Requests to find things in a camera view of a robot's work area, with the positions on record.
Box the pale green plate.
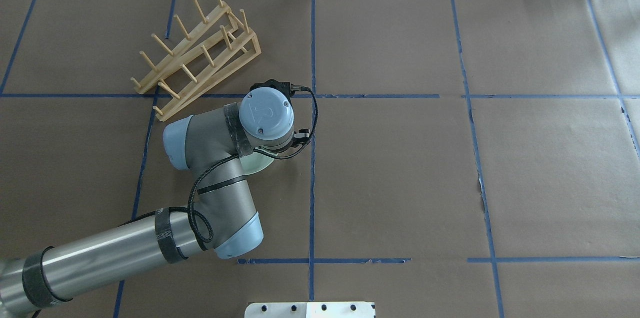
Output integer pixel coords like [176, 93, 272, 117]
[239, 152, 275, 175]

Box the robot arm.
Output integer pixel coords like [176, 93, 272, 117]
[1, 86, 295, 318]

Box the wooden plate rack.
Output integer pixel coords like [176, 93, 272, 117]
[130, 0, 262, 122]

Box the white mounting plate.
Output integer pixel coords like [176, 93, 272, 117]
[244, 301, 377, 318]

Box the brown paper table cover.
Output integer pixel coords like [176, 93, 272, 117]
[1, 0, 639, 318]

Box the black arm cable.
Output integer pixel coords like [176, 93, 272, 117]
[187, 86, 319, 251]

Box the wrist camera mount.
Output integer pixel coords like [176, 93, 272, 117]
[250, 79, 298, 100]

